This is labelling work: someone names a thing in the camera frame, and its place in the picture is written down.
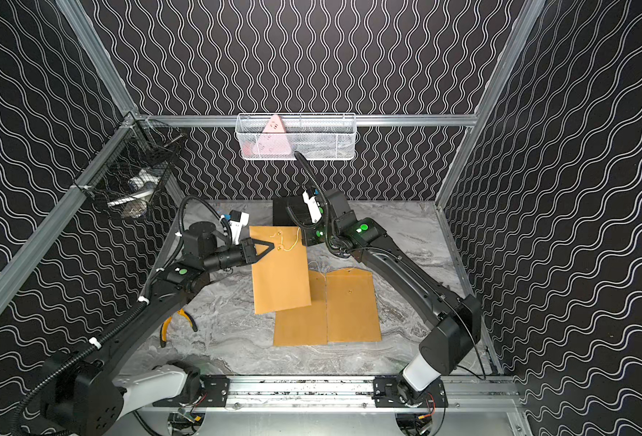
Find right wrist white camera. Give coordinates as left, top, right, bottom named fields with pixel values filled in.
left=302, top=190, right=323, bottom=223

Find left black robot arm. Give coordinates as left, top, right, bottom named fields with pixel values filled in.
left=11, top=195, right=275, bottom=435

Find black plastic tool case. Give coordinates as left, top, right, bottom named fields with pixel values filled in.
left=272, top=195, right=313, bottom=226

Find pink triangular sheet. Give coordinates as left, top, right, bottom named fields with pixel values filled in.
left=251, top=114, right=292, bottom=159

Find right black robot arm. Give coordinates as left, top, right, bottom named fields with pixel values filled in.
left=287, top=151, right=482, bottom=406

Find silver object in black basket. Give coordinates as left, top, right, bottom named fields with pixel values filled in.
left=107, top=169, right=161, bottom=218

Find yellow handled pliers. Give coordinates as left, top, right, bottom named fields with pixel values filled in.
left=159, top=308, right=199, bottom=349

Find black wire mesh basket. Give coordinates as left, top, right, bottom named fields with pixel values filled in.
left=78, top=119, right=187, bottom=220

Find brown file bag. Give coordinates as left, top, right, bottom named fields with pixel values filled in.
left=249, top=226, right=311, bottom=314
left=326, top=268, right=382, bottom=343
left=273, top=271, right=328, bottom=347

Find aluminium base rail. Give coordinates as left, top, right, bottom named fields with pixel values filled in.
left=142, top=375, right=519, bottom=414

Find white wire mesh basket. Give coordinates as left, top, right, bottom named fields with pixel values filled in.
left=235, top=113, right=358, bottom=161

